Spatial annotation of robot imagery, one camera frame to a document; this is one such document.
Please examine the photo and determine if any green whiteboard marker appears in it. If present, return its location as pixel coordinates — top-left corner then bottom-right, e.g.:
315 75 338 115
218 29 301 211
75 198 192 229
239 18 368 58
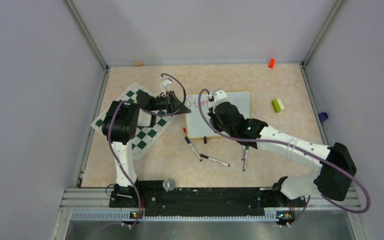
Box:
242 146 249 172

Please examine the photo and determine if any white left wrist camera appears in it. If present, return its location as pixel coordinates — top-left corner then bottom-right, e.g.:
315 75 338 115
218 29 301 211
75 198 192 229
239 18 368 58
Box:
160 77 172 93

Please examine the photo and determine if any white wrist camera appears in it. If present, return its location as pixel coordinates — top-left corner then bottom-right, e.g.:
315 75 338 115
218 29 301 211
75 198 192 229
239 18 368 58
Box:
160 77 172 93
207 89 229 106

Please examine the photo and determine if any green white chessboard mat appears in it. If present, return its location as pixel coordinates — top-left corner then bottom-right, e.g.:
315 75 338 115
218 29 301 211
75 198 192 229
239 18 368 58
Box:
91 83 176 161

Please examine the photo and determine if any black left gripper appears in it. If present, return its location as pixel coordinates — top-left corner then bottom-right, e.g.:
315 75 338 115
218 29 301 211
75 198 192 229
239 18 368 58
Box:
149 90 191 115

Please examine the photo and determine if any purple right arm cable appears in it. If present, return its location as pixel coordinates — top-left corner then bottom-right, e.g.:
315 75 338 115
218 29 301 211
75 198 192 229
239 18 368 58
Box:
197 88 372 228

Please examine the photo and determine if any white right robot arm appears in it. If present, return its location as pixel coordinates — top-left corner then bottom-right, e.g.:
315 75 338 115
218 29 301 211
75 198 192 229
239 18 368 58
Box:
208 101 357 206

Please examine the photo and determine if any blue whiteboard marker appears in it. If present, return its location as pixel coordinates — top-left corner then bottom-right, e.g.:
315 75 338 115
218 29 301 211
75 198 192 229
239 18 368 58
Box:
184 136 203 162

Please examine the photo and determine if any yellow framed whiteboard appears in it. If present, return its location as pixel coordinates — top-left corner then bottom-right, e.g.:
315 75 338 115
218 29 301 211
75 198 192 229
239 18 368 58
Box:
185 90 252 139

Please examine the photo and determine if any orange toy block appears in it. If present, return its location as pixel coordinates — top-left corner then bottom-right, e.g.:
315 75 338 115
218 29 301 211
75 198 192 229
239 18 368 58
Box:
268 58 276 69

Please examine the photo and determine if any green white toy brick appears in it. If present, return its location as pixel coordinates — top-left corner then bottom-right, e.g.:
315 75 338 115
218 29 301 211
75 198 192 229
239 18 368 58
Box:
271 98 285 113

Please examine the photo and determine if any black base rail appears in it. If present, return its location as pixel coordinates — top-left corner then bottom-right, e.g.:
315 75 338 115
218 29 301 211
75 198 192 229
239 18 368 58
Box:
109 180 305 217

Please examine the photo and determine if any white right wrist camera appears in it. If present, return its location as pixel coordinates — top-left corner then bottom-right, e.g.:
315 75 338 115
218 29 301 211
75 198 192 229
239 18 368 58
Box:
207 89 229 106

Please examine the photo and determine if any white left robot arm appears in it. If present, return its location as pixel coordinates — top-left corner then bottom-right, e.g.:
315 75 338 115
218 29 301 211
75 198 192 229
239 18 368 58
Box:
101 90 190 207

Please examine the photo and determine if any small wooden cork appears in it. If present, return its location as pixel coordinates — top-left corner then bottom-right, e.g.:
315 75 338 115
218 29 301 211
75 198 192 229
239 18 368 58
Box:
132 61 143 67

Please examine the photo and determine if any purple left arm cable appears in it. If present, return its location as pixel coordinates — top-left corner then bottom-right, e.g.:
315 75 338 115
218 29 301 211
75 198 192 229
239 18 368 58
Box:
107 72 187 220

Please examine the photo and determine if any black whiteboard marker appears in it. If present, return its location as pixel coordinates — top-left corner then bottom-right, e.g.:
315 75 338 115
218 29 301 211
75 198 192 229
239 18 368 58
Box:
200 154 231 167

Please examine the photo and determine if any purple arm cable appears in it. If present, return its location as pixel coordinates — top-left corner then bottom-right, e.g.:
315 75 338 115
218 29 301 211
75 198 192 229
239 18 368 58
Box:
197 88 372 228
107 72 187 220

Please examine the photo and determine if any purple whiteboard marker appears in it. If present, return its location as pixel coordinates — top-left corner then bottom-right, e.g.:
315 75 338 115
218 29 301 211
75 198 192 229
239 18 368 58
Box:
241 145 246 161

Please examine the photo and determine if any silver round knob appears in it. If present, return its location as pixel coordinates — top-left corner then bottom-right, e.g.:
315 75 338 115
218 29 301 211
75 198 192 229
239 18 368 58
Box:
162 178 176 192

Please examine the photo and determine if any purple toy block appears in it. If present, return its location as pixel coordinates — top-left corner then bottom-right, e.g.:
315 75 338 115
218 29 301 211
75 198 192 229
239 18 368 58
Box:
318 112 329 123

